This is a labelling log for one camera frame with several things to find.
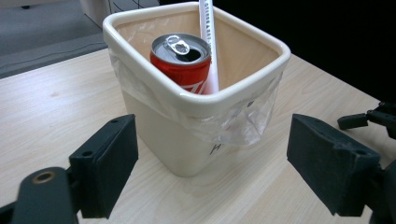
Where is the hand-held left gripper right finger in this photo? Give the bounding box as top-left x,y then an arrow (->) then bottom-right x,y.
286,113 -> 381,217

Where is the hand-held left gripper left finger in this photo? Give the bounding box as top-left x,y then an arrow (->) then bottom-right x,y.
68,113 -> 139,219

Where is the cream square bin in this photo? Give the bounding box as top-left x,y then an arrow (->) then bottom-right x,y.
102,1 -> 292,178

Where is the red soda can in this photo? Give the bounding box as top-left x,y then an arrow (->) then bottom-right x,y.
149,33 -> 213,95

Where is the long white paper wrapper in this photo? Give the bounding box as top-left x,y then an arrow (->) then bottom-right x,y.
198,0 -> 220,95

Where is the clear plastic bin liner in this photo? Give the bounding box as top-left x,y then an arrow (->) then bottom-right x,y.
108,46 -> 284,147

